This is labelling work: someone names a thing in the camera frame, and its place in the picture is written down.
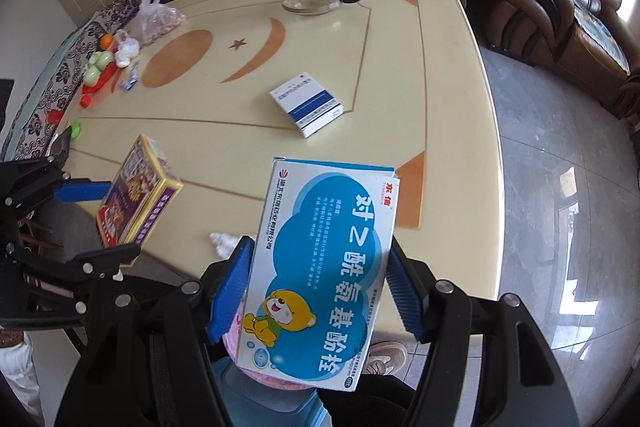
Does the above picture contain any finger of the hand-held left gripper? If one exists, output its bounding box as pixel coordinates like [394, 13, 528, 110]
[0, 243, 142, 333]
[0, 156, 112, 240]

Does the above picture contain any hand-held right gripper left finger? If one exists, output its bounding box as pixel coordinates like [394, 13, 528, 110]
[65, 235, 256, 427]

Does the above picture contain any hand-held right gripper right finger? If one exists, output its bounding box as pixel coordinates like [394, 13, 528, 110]
[387, 239, 581, 427]

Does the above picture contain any red purple card box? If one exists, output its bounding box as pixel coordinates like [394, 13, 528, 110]
[96, 134, 183, 248]

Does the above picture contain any blue cartoon medicine box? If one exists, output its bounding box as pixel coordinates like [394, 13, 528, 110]
[235, 157, 398, 392]

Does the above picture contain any pink-lined trash bin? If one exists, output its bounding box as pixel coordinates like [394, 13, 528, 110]
[210, 314, 331, 427]

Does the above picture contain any dark crumpled wrapper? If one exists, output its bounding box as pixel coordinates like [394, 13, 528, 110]
[51, 127, 72, 165]

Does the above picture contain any crumpled white plastic wrapper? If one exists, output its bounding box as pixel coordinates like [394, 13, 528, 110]
[209, 232, 241, 258]

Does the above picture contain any black white patterned cloth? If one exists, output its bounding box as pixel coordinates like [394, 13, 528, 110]
[0, 0, 141, 158]

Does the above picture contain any person's dark trouser leg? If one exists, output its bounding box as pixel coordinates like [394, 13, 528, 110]
[317, 372, 418, 427]

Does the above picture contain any red fruit plate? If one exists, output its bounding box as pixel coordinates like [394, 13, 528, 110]
[80, 52, 126, 108]

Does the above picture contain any small blue candy wrapper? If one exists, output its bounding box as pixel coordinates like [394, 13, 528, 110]
[120, 62, 142, 90]

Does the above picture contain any small white plastic bag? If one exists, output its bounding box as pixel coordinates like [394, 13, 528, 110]
[114, 32, 140, 68]

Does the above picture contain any plastic bag of nuts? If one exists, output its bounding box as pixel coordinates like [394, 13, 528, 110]
[127, 0, 186, 48]

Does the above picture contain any white blue striped medicine box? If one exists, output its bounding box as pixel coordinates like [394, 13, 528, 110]
[269, 73, 346, 138]

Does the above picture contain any cream wooden coffee table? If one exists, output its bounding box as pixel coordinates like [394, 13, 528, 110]
[50, 0, 507, 348]

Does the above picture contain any blue armchair seat cover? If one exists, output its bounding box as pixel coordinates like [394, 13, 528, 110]
[572, 4, 632, 75]

